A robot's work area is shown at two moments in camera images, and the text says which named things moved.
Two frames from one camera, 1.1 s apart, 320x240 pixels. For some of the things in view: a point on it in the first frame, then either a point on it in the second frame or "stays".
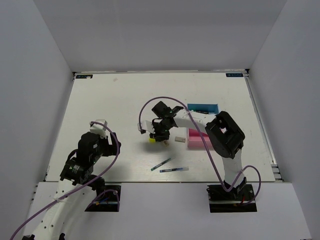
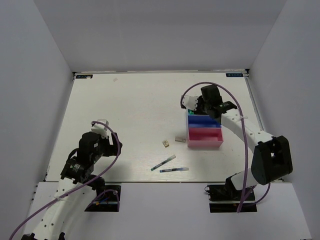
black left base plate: x=107 y=201 stays
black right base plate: x=220 y=201 stays
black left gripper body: x=105 y=148 stays
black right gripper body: x=161 y=129 -> x=202 y=106
